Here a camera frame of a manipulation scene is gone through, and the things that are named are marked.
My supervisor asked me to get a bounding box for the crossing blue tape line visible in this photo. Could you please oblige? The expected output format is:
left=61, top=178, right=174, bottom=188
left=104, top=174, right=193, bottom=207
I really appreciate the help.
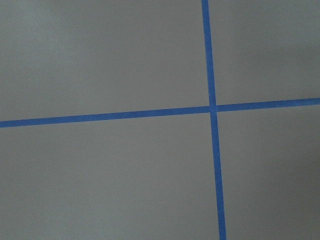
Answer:
left=201, top=0, right=227, bottom=240

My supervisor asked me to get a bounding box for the long blue tape line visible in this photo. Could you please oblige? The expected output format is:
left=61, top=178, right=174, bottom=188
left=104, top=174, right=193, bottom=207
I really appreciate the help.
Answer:
left=0, top=98, right=320, bottom=128

